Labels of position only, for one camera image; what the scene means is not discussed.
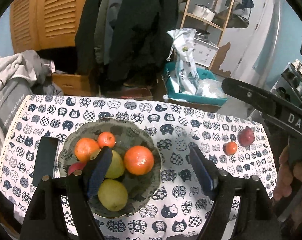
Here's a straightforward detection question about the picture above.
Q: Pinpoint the yellow-red mango pear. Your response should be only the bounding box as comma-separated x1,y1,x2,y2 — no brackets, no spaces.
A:
90,149,125,179

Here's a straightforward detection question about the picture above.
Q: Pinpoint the red apple front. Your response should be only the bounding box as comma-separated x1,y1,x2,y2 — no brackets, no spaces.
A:
67,162,86,176

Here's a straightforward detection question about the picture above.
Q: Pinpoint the red apple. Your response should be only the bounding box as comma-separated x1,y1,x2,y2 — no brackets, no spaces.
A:
237,127,255,147
67,162,86,176

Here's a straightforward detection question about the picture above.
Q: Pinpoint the large orange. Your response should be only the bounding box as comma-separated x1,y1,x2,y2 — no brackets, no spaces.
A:
123,145,154,176
74,138,100,163

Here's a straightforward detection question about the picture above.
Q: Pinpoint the small tangerine front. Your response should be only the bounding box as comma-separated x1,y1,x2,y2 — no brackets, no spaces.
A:
223,141,238,155

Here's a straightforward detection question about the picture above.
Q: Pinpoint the small tangerine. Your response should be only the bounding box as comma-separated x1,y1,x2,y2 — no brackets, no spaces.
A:
223,141,238,155
97,132,116,148

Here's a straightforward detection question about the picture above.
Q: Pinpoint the small tangerine back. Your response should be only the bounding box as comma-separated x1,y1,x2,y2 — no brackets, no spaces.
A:
97,132,116,148

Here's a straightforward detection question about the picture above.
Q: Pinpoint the red apple back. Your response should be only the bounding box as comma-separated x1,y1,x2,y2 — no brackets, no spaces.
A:
237,127,255,147

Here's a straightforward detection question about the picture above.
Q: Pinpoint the person's right hand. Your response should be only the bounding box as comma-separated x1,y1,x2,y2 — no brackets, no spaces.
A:
273,146,302,229

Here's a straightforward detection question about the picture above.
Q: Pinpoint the metal shoe rack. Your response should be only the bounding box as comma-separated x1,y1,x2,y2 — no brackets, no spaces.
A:
270,60,302,107

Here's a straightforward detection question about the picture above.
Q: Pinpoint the green patterned glass bowl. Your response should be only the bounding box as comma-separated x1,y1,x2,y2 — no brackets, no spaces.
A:
56,118,161,218

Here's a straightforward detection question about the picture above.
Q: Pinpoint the cat pattern tablecloth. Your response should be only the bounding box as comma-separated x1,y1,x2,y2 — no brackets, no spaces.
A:
0,95,281,239

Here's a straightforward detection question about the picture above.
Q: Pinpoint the black smartphone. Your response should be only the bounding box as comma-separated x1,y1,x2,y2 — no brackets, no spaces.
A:
32,137,59,187

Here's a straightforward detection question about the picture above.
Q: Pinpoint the silver vertical pipe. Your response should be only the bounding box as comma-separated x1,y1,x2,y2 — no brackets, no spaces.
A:
254,0,281,88

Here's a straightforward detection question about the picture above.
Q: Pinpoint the clear plastic bag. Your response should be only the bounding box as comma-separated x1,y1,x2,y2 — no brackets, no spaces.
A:
196,79,227,99

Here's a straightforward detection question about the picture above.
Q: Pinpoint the wooden drawer box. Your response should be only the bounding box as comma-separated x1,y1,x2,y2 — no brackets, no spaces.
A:
51,73,91,96

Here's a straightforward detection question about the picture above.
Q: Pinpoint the white door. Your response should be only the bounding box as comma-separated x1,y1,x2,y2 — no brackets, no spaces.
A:
219,0,274,83

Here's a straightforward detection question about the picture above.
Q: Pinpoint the teal plastic crate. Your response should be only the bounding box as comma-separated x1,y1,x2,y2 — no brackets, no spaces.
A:
162,62,227,107

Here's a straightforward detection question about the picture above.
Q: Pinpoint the white patterned storage box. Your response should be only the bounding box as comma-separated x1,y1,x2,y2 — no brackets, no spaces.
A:
193,38,219,68

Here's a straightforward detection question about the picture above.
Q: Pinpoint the grey hanging bag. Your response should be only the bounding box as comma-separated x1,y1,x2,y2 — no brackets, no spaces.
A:
213,3,255,29

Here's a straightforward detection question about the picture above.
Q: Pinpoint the steel pot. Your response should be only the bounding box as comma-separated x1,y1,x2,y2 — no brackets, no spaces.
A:
194,29,210,42

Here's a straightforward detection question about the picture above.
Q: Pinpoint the white rice bag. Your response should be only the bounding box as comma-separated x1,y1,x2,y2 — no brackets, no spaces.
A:
167,28,199,95

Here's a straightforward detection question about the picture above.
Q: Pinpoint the dark blue umbrella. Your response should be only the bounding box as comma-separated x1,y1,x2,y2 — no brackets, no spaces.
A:
241,0,255,9

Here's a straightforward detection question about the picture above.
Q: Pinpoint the pile of grey clothes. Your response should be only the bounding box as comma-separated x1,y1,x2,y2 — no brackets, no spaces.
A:
0,50,64,155

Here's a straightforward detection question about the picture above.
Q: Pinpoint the black hanging coat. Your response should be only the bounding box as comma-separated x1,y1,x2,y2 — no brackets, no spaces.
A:
75,0,178,91

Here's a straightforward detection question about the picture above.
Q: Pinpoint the white cooking pot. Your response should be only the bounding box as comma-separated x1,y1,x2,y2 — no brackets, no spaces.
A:
192,4,215,22

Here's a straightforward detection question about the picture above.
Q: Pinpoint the wooden louvered wardrobe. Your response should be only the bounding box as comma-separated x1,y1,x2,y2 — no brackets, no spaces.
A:
10,0,86,53

